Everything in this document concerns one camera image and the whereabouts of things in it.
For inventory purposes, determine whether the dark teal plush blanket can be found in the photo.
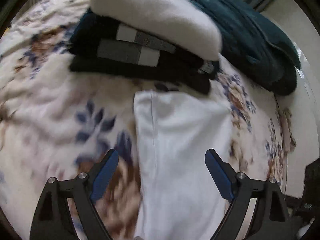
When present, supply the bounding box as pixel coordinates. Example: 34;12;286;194
189;0;301;95

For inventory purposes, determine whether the black garment with grey stripes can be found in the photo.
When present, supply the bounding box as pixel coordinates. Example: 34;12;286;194
69;10;220;95

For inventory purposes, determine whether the floral cream bed blanket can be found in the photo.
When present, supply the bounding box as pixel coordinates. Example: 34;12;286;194
1;0;286;239

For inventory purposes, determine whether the white fluffy folded garment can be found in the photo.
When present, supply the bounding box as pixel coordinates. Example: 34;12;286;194
90;0;222;61

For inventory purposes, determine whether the white cotton garment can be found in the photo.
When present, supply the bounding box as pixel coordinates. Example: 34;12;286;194
133;91;233;239

